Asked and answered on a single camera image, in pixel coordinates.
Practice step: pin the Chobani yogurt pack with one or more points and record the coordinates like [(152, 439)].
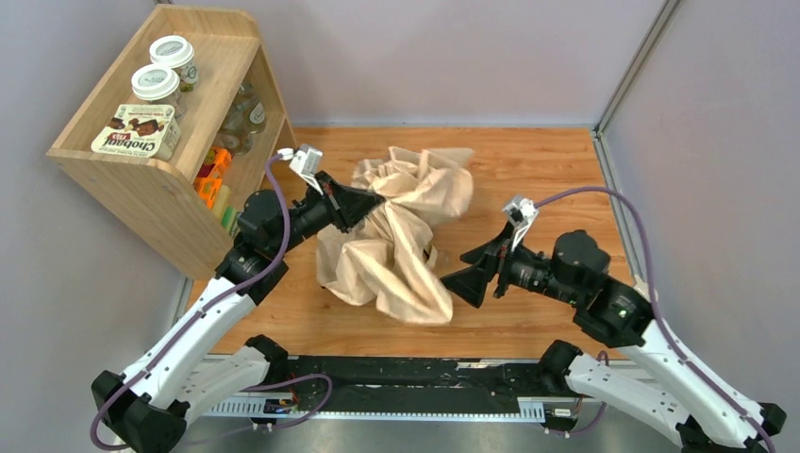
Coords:
[(140, 131)]

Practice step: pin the glass jars in shelf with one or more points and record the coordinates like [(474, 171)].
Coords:
[(244, 119)]

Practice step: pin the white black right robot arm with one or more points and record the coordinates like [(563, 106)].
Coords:
[(625, 312)]

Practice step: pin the green box on shelf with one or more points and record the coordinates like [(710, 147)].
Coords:
[(229, 219)]

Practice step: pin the orange box on shelf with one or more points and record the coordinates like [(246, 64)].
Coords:
[(209, 178)]

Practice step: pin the wooden shelf unit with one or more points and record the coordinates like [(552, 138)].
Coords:
[(140, 161)]

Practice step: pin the pale green pump bottle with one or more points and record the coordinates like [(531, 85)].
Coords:
[(642, 288)]

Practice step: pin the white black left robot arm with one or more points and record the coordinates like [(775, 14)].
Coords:
[(219, 300)]

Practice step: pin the white-lidded jar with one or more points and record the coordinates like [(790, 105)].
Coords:
[(177, 53), (159, 84)]

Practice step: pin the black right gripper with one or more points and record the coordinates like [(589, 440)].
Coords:
[(500, 265)]

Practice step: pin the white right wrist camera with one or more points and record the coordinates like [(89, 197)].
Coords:
[(521, 213)]

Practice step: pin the front white-lidded jar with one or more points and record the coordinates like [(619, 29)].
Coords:
[(159, 84)]

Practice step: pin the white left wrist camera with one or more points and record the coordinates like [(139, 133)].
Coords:
[(304, 161)]

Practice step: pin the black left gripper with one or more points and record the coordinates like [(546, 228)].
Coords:
[(335, 205)]

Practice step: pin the aluminium frame rail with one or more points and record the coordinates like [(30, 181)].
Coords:
[(273, 390)]

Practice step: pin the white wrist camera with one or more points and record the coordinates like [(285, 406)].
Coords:
[(304, 161), (521, 213)]

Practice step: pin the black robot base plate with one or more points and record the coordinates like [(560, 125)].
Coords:
[(416, 385)]

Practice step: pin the back white-lidded jar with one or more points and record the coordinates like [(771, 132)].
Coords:
[(177, 53)]

